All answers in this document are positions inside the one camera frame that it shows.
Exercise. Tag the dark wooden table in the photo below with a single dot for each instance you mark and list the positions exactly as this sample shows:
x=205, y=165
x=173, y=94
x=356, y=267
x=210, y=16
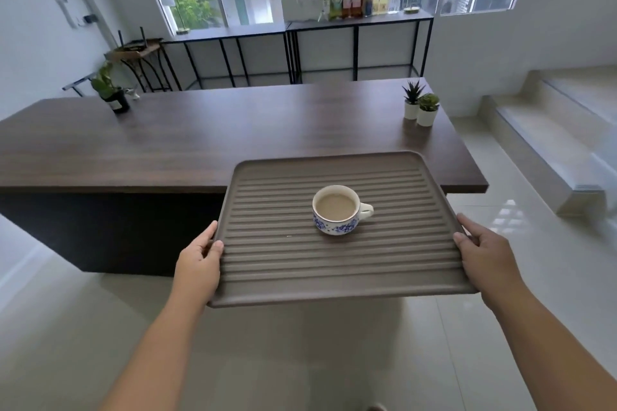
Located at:
x=217, y=136

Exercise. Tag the green plant in black pot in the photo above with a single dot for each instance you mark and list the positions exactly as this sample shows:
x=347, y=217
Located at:
x=118, y=100

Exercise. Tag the black router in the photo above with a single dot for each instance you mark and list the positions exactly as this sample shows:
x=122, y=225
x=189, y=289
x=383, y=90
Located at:
x=132, y=45

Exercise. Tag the silver metal frame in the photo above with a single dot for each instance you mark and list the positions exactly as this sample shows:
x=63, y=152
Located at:
x=77, y=83

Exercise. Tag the person's left hand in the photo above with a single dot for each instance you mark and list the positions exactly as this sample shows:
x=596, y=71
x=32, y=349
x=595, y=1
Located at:
x=197, y=271

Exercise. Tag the spiky succulent in white pot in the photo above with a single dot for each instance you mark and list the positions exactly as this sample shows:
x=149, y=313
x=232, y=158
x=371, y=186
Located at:
x=411, y=109

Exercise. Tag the person's right forearm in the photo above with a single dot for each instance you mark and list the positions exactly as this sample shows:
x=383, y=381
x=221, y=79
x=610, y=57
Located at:
x=554, y=353

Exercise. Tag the round succulent in white pot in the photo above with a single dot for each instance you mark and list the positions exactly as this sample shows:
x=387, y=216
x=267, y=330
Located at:
x=426, y=117

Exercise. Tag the grey ribbed tray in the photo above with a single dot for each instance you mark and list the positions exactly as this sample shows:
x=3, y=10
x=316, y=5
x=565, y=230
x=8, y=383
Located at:
x=270, y=256

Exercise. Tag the white blue-patterned cup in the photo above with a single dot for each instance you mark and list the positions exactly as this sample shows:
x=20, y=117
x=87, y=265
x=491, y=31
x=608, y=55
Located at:
x=335, y=206

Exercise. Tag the person's left forearm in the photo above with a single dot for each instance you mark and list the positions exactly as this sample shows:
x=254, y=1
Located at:
x=154, y=362

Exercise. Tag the white wall switch unit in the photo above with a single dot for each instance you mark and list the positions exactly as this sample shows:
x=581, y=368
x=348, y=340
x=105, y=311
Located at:
x=65, y=11

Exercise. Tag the white marble staircase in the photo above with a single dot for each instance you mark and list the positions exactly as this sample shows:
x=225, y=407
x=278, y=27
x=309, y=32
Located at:
x=544, y=146

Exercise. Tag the person's right hand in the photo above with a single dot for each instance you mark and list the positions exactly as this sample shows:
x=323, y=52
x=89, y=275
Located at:
x=491, y=266

